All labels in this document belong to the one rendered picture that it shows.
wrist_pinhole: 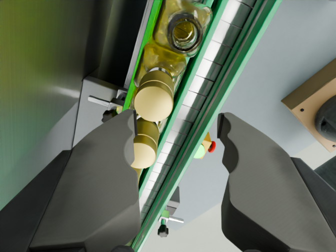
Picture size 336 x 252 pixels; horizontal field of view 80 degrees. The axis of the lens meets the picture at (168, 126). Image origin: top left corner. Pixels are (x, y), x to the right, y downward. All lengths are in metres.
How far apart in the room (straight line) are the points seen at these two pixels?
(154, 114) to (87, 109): 0.36
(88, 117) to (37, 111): 0.28
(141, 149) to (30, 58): 0.13
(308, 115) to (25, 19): 0.65
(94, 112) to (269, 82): 0.49
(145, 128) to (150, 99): 0.05
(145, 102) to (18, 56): 0.11
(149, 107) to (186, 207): 0.79
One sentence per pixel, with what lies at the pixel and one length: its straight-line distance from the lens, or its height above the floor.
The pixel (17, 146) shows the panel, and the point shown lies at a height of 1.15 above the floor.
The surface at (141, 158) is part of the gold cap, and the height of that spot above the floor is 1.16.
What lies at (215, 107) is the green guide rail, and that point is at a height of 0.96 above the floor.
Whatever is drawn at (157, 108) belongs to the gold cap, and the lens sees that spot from 0.17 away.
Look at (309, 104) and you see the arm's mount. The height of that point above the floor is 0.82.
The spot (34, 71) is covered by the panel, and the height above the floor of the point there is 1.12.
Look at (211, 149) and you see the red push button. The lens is 0.66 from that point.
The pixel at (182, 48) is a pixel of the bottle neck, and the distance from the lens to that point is 0.18.
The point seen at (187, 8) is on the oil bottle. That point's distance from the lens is 0.23.
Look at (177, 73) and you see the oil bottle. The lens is 0.24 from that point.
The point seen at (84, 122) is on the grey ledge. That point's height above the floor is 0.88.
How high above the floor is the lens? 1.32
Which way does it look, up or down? 59 degrees down
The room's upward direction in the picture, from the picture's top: 178 degrees counter-clockwise
